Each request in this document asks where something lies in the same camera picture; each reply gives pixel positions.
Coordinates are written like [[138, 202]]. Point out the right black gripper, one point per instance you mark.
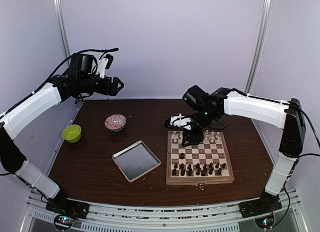
[[195, 138]]

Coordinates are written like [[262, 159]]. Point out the black knight piece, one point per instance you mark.
[[182, 172]]

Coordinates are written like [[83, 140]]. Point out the metal tray wooden rim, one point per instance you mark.
[[136, 161]]

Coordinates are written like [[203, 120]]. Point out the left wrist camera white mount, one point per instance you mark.
[[104, 64]]

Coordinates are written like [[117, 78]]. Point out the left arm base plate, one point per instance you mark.
[[74, 209]]

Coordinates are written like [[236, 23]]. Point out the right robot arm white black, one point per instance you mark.
[[253, 147]]

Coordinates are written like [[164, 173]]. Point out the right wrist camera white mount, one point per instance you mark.
[[179, 121]]

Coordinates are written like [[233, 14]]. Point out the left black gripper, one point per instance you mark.
[[113, 91]]

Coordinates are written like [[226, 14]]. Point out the left aluminium frame post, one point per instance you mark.
[[61, 25]]

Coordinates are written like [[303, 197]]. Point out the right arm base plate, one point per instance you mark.
[[257, 207]]

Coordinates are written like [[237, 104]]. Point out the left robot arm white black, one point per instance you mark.
[[82, 72]]

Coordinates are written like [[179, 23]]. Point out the right aluminium frame post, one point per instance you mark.
[[260, 43]]

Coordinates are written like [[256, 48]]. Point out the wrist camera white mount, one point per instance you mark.
[[104, 64], [179, 121]]

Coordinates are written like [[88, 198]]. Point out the aluminium front rail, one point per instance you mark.
[[208, 217]]

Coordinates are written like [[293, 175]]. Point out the aluminium frame post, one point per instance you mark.
[[61, 25], [260, 43]]

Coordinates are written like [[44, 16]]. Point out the wooden chess board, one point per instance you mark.
[[212, 149]]

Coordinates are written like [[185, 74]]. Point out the green bowl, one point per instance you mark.
[[72, 133]]

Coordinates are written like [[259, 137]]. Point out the red patterned bowl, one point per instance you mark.
[[115, 123]]

